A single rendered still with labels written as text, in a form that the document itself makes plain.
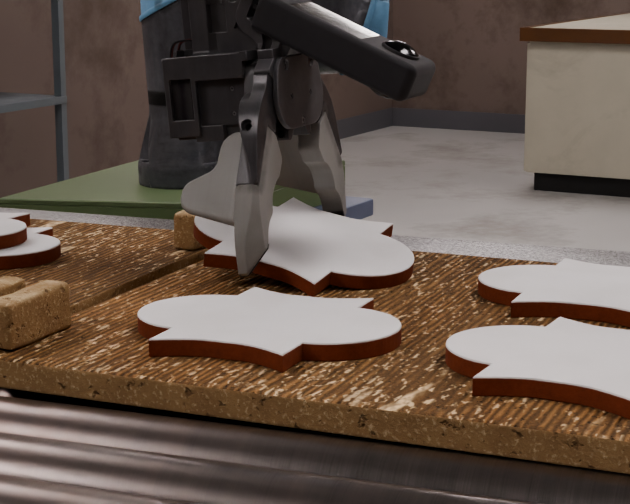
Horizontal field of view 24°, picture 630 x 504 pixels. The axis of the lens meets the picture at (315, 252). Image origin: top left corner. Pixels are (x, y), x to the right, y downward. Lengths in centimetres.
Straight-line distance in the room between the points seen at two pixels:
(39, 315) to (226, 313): 10
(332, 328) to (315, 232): 19
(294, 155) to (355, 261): 11
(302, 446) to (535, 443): 11
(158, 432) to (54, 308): 13
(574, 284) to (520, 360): 18
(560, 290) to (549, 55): 616
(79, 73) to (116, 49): 31
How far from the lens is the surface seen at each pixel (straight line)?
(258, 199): 89
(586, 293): 87
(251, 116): 90
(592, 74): 697
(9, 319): 78
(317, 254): 93
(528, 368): 72
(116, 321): 84
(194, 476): 65
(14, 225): 104
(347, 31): 92
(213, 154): 152
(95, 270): 98
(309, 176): 102
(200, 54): 96
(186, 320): 80
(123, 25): 694
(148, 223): 125
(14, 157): 632
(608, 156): 699
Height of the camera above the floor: 115
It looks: 12 degrees down
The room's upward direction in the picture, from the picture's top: straight up
